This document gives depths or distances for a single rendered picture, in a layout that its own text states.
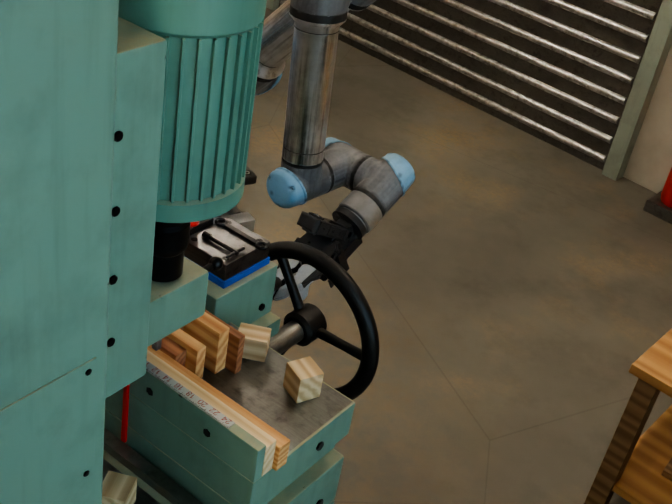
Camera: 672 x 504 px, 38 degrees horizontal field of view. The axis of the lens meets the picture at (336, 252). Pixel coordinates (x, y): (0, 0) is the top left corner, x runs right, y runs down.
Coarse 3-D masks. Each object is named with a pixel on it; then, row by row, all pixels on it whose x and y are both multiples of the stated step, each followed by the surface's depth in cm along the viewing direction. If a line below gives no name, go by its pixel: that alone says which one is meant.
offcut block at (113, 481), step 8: (112, 472) 121; (104, 480) 120; (112, 480) 120; (120, 480) 120; (128, 480) 120; (136, 480) 121; (104, 488) 119; (112, 488) 119; (120, 488) 119; (128, 488) 119; (136, 488) 122; (104, 496) 118; (112, 496) 118; (120, 496) 118; (128, 496) 118
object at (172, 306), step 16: (192, 272) 120; (160, 288) 116; (176, 288) 117; (192, 288) 120; (160, 304) 116; (176, 304) 118; (192, 304) 121; (160, 320) 117; (176, 320) 120; (192, 320) 123; (160, 336) 119
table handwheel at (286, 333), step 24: (288, 264) 155; (312, 264) 149; (336, 264) 148; (288, 288) 156; (312, 312) 156; (360, 312) 147; (288, 336) 152; (312, 336) 155; (336, 336) 154; (360, 336) 149; (360, 360) 152; (360, 384) 153
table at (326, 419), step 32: (256, 320) 147; (224, 384) 129; (256, 384) 130; (128, 416) 127; (160, 416) 123; (256, 416) 125; (288, 416) 126; (320, 416) 127; (160, 448) 125; (192, 448) 121; (320, 448) 127; (224, 480) 119; (288, 480) 124
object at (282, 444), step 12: (168, 360) 125; (180, 372) 124; (192, 372) 124; (204, 384) 123; (216, 396) 121; (240, 408) 120; (252, 420) 119; (276, 432) 118; (276, 444) 116; (288, 444) 117; (276, 456) 117; (276, 468) 117
